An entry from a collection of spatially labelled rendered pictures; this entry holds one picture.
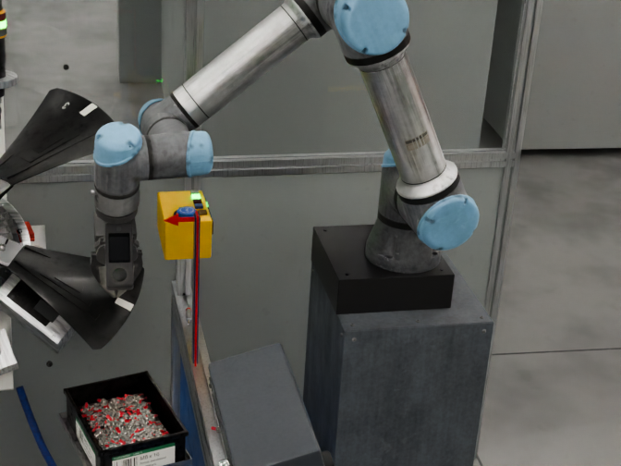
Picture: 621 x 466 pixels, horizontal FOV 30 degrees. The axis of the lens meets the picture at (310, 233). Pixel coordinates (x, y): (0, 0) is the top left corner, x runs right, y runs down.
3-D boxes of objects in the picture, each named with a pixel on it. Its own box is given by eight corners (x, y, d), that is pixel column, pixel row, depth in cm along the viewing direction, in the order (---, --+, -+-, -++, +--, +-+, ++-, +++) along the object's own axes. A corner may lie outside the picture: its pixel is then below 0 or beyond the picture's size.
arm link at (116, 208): (141, 199, 192) (91, 201, 190) (140, 219, 195) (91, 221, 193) (138, 169, 197) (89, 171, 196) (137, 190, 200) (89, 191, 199)
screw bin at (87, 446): (64, 419, 221) (62, 387, 218) (147, 399, 228) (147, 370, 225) (99, 485, 204) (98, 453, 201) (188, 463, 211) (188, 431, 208)
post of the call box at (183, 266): (176, 289, 259) (176, 239, 254) (188, 288, 260) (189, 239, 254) (176, 296, 256) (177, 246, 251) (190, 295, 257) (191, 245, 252)
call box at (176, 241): (156, 233, 259) (156, 190, 255) (201, 231, 261) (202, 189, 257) (164, 266, 245) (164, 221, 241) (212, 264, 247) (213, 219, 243)
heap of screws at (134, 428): (73, 418, 220) (72, 402, 218) (143, 402, 226) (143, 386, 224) (104, 476, 205) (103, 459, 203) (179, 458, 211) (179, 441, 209)
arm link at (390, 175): (423, 196, 235) (431, 133, 229) (450, 225, 223) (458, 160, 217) (368, 200, 231) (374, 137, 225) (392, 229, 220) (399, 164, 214)
